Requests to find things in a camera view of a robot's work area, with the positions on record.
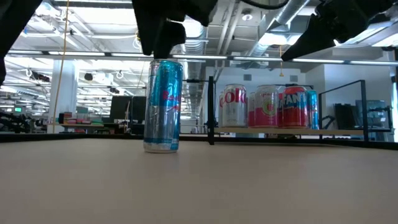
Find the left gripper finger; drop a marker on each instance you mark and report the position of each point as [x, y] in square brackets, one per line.
[147, 40]
[171, 40]

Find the silver ceiling duct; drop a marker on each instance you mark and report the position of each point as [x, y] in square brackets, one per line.
[293, 15]
[197, 68]

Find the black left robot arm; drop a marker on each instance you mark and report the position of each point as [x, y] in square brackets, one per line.
[15, 25]

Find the silver Diet Coke can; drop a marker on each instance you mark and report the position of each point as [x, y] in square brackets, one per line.
[220, 115]
[234, 105]

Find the blue silver Red Bull can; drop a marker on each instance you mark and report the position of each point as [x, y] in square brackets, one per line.
[312, 109]
[163, 105]

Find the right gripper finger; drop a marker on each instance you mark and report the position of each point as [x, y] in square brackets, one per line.
[311, 39]

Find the white pillar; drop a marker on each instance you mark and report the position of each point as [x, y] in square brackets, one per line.
[65, 93]

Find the black computer monitor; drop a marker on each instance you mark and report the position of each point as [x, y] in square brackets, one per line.
[119, 107]
[138, 107]

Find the pink white Spindrift can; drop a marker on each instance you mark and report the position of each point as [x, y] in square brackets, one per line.
[266, 105]
[251, 118]

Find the stack of colourful boxes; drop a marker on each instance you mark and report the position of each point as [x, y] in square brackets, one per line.
[77, 119]

